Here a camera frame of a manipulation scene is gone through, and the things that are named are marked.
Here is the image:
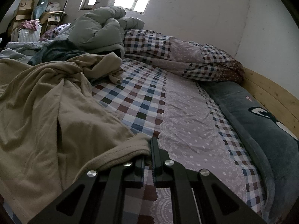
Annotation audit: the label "tan khaki garment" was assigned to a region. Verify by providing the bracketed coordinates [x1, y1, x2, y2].
[1, 53, 150, 223]

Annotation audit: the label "plaid checkered bed sheet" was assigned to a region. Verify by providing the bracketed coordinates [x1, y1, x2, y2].
[92, 59, 265, 214]

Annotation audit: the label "dark teal penguin pillow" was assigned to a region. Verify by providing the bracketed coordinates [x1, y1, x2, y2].
[203, 82, 298, 223]

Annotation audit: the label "wooden headboard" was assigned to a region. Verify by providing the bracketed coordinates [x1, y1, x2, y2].
[243, 68, 299, 136]

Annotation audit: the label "plaid folded quilt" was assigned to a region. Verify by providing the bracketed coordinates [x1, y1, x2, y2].
[124, 29, 245, 84]

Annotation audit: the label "dark teal garment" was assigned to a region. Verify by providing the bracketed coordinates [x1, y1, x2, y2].
[27, 39, 86, 66]

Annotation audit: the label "light blue grey garment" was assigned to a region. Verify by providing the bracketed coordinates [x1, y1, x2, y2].
[1, 39, 53, 64]

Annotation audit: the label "plaid pillow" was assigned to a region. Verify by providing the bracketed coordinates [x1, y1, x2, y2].
[39, 23, 70, 41]

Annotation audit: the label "stacked cardboard boxes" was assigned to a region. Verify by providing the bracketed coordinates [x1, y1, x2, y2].
[7, 0, 62, 35]

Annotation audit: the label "pink cloth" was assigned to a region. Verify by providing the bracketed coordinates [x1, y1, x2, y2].
[18, 19, 40, 31]

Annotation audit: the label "teal plush toy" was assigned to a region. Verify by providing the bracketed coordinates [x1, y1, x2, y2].
[32, 0, 49, 20]

